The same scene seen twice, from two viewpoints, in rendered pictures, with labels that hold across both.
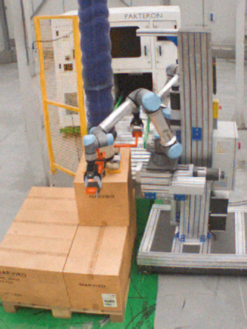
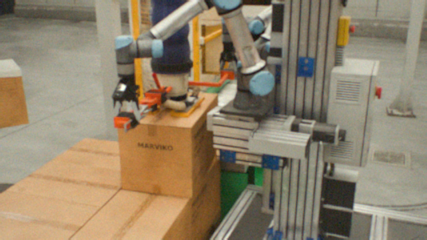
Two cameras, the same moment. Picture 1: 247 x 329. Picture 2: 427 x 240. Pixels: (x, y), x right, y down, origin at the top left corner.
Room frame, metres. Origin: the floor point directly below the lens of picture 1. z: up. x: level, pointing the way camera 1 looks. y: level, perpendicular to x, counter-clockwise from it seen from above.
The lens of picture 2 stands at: (0.62, -0.42, 1.72)
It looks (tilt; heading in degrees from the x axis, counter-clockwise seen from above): 20 degrees down; 8
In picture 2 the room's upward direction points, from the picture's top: straight up
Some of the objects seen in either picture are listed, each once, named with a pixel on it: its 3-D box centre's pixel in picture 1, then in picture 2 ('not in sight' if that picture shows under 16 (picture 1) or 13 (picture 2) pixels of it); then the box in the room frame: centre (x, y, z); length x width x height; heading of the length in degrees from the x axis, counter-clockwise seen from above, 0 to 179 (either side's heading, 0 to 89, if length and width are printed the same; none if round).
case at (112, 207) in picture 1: (105, 185); (173, 139); (2.93, 0.18, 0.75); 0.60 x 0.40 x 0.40; 175
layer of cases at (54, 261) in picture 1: (70, 243); (107, 217); (2.68, 0.51, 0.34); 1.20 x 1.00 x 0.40; 172
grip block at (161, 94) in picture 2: (98, 163); (155, 97); (2.69, 0.19, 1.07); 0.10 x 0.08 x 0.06; 85
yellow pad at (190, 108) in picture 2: (115, 160); (188, 103); (2.93, 0.08, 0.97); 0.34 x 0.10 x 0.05; 175
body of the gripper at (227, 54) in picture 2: (136, 118); (227, 51); (3.18, -0.11, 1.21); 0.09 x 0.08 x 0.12; 175
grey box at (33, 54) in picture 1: (34, 62); not in sight; (4.17, 0.92, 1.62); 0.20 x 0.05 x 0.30; 172
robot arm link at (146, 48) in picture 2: (103, 139); (148, 48); (2.41, 0.13, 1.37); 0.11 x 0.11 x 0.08; 24
